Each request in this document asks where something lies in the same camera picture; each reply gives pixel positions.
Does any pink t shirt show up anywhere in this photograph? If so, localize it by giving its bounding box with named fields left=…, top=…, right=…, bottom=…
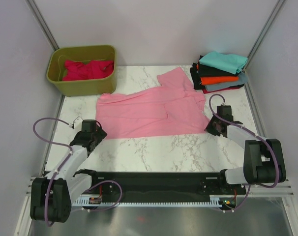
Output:
left=96, top=67, right=209, bottom=139

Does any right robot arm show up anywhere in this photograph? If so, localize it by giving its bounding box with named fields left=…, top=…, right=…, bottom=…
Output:
left=205, top=114, right=286, bottom=194

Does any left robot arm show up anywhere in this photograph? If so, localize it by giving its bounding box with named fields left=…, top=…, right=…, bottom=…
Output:
left=30, top=128, right=107, bottom=223

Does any crimson folded t shirt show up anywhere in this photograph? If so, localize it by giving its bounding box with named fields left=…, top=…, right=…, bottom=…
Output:
left=202, top=85, right=243, bottom=94

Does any orange folded t shirt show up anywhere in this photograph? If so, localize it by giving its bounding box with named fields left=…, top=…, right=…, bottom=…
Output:
left=201, top=76, right=238, bottom=86

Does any black bottom folded t shirt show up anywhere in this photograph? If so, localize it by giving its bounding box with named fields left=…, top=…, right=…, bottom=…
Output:
left=189, top=62, right=245, bottom=91

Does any black folded t shirt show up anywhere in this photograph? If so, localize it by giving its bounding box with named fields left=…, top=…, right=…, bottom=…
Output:
left=189, top=62, right=245, bottom=91
left=197, top=63, right=240, bottom=77

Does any grey folded t shirt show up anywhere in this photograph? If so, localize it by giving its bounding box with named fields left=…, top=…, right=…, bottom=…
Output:
left=205, top=72, right=248, bottom=91

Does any teal folded t shirt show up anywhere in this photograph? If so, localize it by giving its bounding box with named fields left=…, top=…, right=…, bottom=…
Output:
left=199, top=52, right=248, bottom=74

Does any red t shirt in bin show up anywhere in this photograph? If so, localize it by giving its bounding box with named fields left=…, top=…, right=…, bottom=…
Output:
left=62, top=60, right=115, bottom=81

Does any olive green plastic bin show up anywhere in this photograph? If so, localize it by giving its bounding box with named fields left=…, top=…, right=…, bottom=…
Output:
left=46, top=45, right=117, bottom=97

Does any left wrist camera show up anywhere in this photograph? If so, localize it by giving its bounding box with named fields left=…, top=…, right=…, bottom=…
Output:
left=81, top=119, right=102, bottom=133

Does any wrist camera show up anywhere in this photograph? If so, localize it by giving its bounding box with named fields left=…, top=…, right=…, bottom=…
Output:
left=217, top=105, right=234, bottom=122
left=81, top=119, right=102, bottom=133

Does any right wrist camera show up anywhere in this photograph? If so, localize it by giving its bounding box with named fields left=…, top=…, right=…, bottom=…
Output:
left=217, top=105, right=234, bottom=122

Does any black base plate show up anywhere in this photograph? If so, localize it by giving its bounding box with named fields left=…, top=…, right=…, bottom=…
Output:
left=87, top=172, right=246, bottom=202

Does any white slotted cable duct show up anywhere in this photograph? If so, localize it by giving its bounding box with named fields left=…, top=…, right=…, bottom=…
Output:
left=72, top=195, right=237, bottom=207

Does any right aluminium frame post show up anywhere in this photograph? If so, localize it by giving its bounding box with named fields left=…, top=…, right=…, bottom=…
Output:
left=244, top=0, right=287, bottom=70

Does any aluminium frame post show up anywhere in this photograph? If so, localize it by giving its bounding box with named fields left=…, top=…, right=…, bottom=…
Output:
left=244, top=0, right=287, bottom=70
left=26, top=0, right=59, bottom=51

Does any left aluminium frame post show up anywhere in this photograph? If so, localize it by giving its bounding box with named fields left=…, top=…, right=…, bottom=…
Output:
left=26, top=0, right=59, bottom=51

